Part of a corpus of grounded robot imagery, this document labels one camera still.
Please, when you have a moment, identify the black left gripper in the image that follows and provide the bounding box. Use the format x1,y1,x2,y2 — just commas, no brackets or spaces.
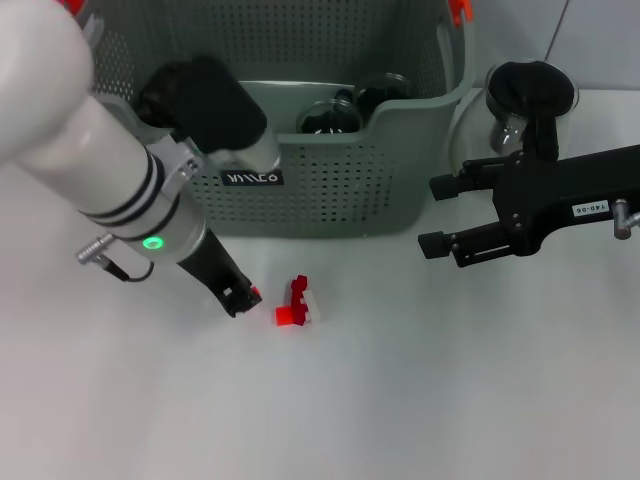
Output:
176,229,264,320

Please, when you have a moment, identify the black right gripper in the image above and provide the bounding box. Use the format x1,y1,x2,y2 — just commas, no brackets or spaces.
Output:
417,144,640,270

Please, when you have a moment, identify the dark red toy block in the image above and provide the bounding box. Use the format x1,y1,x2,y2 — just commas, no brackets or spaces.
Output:
289,273,311,326

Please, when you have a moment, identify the grey perforated storage basket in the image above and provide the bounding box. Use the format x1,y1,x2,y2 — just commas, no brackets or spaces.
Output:
87,0,476,239

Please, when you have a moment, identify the glass carafe with black lid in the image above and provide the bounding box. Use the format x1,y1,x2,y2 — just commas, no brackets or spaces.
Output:
448,58,581,164

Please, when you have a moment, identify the black teapot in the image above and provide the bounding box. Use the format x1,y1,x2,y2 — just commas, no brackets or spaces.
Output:
134,63,181,129

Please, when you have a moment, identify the left arm grey cable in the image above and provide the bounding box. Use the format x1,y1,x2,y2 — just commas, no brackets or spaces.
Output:
75,233,156,283

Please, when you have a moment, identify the thin dark background cable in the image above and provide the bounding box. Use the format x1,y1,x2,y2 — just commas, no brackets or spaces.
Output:
544,0,571,60

